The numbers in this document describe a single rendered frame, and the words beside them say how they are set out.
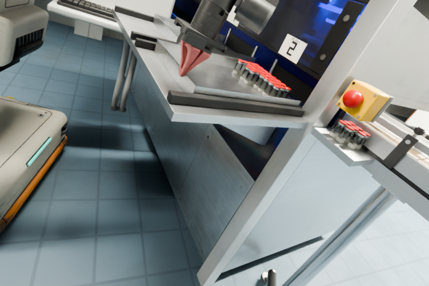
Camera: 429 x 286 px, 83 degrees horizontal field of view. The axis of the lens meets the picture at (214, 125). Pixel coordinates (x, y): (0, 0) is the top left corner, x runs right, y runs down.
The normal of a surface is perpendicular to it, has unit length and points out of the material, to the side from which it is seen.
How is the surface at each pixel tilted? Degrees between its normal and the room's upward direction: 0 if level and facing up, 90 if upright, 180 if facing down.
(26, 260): 0
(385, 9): 90
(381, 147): 90
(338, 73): 90
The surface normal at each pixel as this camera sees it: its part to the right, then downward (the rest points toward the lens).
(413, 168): -0.82, -0.04
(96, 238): 0.37, -0.81
